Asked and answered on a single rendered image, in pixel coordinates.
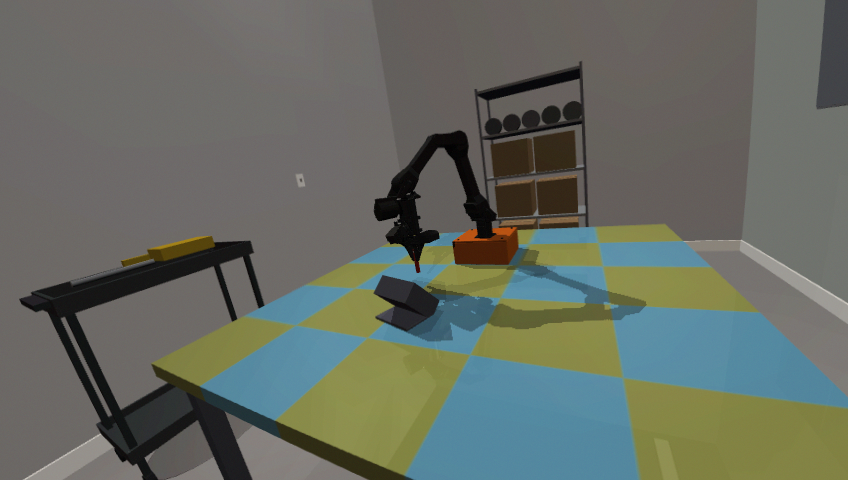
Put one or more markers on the dark grey square panel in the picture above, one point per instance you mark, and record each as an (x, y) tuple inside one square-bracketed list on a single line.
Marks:
[(412, 304)]

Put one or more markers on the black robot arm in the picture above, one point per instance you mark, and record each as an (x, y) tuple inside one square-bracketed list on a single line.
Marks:
[(476, 206)]

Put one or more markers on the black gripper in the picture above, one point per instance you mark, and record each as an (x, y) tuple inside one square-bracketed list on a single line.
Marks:
[(416, 240)]

